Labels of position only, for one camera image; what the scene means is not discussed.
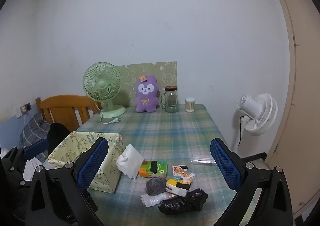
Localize white charger cable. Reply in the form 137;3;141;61
21;111;27;147

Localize plaid bedding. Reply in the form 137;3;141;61
19;113;52;160

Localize clear plastic bags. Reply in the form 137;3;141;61
190;156;216;166

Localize glass jar mug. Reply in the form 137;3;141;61
160;86;179;113

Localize white plastic bag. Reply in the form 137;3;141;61
140;192;166;208

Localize yellow cartoon storage box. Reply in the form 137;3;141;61
47;131;125;194

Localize purple plush toy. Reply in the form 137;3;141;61
135;74;160;113

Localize green printed backing board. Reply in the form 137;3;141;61
115;61;178;108

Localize white tissue pack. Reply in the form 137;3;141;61
116;144;144;179

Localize green orange tissue pack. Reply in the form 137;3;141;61
139;160;168;178

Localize black garment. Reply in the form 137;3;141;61
47;123;73;154

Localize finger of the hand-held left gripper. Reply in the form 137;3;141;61
84;190;99;214
2;138;49;186

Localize blue bed sheet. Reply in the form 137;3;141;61
0;116;25;153

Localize cotton swab container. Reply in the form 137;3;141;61
185;97;195;112

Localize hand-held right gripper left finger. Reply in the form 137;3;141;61
22;137;109;226

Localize grey knitted cloth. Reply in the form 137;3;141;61
146;177;167;196

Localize green fan power cable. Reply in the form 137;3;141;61
100;113;121;125

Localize green desk fan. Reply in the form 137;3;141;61
83;62;126;118

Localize black plastic bag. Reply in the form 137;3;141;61
158;189;209;215

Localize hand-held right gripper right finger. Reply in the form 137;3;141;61
210;138;293;226

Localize white standing fan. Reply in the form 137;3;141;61
231;93;278;153

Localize beige door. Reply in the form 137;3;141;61
265;0;320;216

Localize pink tissue pack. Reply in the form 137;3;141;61
172;165;195;185

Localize yellow cartoon tissue pack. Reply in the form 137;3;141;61
166;176;191;197

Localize white garment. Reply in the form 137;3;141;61
24;160;48;180

